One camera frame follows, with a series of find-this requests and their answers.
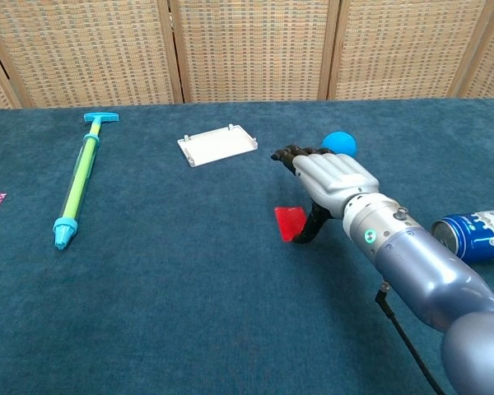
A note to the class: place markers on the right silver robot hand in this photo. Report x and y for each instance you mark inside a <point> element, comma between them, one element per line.
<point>333,177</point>

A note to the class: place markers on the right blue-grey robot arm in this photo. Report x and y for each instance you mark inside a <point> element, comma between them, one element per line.
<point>416,255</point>

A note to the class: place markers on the blue ball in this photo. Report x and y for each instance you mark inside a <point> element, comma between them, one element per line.
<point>338,141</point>

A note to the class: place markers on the white rectangular plastic tray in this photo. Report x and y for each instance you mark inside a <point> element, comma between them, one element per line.
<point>216,146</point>

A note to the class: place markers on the woven bamboo folding screen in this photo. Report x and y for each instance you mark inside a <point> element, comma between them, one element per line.
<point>251,49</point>

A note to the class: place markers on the blue and white drink can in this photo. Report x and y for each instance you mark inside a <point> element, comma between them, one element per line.
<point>486,238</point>

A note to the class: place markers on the teal table cloth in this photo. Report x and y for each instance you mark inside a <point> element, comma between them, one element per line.
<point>189,308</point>

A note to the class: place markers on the teal and green pump toy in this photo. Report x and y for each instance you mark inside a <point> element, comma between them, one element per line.
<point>82,173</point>

